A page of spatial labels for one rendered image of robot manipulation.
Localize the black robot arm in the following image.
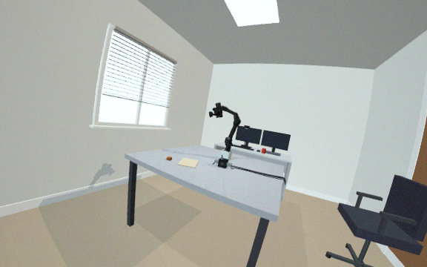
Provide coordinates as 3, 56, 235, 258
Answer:
212, 102, 241, 152

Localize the cream flat rectangular mat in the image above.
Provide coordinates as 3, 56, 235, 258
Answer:
177, 158, 199, 168

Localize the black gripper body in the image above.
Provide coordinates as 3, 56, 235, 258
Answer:
209, 111, 223, 117

